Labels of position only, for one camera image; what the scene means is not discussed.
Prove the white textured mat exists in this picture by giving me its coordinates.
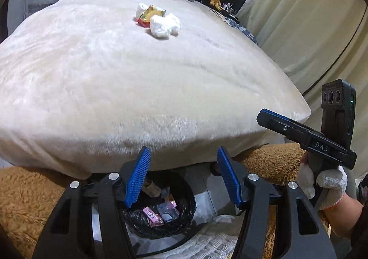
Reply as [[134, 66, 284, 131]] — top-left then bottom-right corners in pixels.
[[135, 229, 242, 259]]

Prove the person's right forearm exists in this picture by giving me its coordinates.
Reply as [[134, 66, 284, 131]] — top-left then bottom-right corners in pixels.
[[322, 191, 368, 248]]

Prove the clear plastic cup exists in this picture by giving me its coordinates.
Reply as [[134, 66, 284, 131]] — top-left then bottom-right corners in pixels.
[[157, 202, 180, 222]]

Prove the beige plush bed blanket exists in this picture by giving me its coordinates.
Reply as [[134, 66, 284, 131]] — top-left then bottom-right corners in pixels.
[[0, 0, 311, 180]]

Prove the dark nightstand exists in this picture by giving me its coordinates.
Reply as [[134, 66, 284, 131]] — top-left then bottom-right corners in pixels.
[[218, 3, 240, 20]]

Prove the person's right hand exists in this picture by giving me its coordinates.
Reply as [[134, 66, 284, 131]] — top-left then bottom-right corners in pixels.
[[296, 158, 349, 211]]

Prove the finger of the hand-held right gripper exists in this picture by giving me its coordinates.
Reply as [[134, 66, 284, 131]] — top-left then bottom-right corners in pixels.
[[257, 109, 312, 146]]

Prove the crumpled white tissue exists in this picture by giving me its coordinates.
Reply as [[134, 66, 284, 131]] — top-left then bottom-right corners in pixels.
[[149, 13, 182, 39]]

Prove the brown shaggy rug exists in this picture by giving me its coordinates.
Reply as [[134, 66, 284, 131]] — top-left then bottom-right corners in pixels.
[[0, 142, 331, 259]]

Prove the trash bin with black bag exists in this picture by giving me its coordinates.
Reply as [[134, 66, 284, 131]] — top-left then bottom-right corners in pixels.
[[122, 170, 198, 238]]

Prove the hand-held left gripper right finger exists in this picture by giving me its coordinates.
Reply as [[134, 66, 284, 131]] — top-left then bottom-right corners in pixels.
[[217, 146, 337, 259]]

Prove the white plastic wrapper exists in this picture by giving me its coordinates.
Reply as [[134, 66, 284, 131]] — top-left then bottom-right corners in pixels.
[[135, 3, 150, 20]]

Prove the yellow snack wrapper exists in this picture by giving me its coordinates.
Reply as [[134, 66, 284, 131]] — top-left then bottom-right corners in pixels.
[[143, 5, 166, 22]]

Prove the brown paper bag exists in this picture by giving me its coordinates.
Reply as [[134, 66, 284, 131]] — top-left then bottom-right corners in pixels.
[[144, 179, 161, 198]]

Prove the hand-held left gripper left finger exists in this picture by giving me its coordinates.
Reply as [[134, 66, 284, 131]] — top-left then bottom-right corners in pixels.
[[32, 146, 151, 259]]

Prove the cream curtain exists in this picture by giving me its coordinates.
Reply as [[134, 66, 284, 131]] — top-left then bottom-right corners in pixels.
[[236, 0, 368, 99]]

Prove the blue patterned blanket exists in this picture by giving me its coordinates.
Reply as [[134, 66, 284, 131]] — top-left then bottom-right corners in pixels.
[[210, 8, 259, 45]]

